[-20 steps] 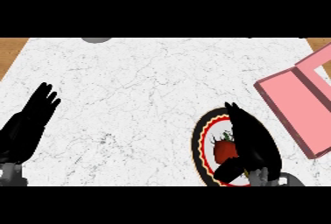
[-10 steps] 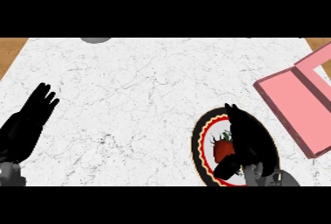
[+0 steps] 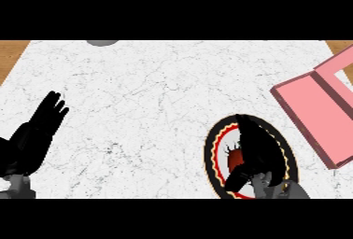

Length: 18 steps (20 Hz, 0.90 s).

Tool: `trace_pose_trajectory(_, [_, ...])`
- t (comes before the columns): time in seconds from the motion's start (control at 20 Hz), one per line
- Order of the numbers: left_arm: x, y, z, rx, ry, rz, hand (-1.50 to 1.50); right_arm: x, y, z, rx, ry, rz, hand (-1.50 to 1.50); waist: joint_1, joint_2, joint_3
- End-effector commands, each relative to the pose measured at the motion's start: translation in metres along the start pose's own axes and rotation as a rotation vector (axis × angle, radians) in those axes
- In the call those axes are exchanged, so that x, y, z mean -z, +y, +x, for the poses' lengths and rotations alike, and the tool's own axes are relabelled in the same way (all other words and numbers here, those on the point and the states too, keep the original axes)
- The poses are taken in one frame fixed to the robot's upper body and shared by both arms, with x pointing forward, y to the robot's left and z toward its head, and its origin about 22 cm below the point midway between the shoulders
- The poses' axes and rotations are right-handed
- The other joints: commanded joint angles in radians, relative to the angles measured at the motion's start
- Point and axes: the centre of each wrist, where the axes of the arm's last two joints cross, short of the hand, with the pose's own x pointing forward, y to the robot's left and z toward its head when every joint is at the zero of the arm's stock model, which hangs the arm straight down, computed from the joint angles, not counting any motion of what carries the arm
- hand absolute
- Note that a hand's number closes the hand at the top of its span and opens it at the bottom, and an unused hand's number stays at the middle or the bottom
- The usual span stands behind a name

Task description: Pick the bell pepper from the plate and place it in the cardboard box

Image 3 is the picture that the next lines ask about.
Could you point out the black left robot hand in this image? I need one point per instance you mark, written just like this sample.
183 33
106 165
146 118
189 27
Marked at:
33 137

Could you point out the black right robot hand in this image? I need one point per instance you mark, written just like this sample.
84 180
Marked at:
257 146

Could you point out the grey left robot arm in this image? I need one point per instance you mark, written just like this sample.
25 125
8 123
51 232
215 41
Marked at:
17 186

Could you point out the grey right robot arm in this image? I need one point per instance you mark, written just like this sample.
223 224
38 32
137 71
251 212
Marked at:
277 188

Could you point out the red bell pepper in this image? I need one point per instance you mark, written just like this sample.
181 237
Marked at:
234 157

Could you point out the black rimmed patterned plate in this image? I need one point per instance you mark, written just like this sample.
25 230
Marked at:
215 155

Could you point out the pink cardboard box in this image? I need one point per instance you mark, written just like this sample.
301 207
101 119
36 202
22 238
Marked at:
316 115

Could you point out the grey round object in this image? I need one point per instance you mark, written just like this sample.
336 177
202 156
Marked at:
101 42

